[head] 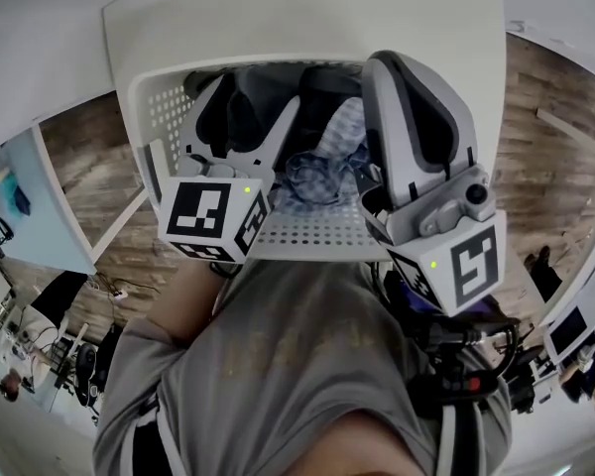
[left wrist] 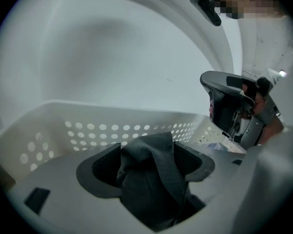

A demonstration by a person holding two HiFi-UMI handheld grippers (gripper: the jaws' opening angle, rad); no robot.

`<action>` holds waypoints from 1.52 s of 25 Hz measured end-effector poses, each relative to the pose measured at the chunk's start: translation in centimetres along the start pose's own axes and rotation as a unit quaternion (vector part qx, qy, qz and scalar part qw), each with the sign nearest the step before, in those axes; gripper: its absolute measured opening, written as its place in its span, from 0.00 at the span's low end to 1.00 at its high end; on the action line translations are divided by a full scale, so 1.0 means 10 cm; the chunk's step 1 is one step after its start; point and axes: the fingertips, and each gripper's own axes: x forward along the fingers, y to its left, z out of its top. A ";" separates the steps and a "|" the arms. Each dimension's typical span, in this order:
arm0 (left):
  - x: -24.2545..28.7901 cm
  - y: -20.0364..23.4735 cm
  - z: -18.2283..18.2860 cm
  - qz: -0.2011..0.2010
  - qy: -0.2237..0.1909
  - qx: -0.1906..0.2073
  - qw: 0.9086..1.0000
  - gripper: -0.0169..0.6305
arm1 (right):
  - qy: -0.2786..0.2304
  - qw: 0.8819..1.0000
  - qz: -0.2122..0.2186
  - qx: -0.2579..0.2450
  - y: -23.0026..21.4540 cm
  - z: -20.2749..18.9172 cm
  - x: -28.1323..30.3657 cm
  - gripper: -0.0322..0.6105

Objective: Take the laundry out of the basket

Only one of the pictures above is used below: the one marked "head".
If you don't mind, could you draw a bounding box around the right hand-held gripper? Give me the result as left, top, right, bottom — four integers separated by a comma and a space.
359, 50, 509, 318

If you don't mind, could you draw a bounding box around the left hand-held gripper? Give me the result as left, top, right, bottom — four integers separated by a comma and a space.
157, 73, 301, 266

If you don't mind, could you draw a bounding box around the light blue checked laundry cloth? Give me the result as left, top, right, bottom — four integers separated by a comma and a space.
316, 97, 369, 161

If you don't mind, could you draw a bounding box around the dark grey laundry garment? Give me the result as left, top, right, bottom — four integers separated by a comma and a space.
217, 64, 364, 156

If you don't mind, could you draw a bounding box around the blue grey laundry cloth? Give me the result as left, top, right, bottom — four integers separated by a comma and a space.
273, 149, 376, 213

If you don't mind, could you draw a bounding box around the white perforated laundry basket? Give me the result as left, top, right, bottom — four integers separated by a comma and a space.
127, 56, 394, 263

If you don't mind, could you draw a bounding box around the person's left forearm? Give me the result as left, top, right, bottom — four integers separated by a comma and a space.
145, 259, 232, 349

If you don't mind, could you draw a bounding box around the light blue white desk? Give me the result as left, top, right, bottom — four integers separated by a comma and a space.
0, 125, 99, 276

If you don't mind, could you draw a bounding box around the person's grey shirt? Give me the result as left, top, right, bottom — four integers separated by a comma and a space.
92, 259, 516, 476

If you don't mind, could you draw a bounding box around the white framed monitor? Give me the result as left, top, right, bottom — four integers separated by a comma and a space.
543, 304, 592, 362

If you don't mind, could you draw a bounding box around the black office chair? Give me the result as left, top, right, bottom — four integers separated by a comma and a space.
71, 342, 103, 409

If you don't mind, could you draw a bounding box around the black cable bundle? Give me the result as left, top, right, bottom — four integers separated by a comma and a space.
374, 260, 523, 414

